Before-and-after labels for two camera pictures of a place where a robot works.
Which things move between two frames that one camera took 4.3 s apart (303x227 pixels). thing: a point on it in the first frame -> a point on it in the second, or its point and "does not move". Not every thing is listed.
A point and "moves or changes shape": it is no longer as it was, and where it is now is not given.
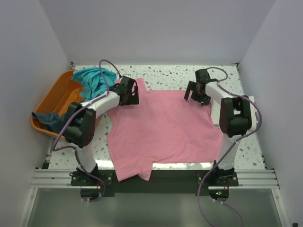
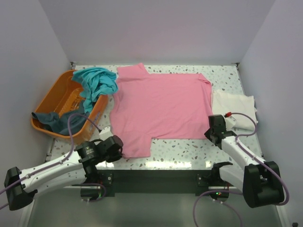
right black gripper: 191,86 -> 207,134
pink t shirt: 162,127 moves or changes shape
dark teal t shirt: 52,120 does not move
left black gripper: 133,99 -> 117,156
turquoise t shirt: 93,84 does not move
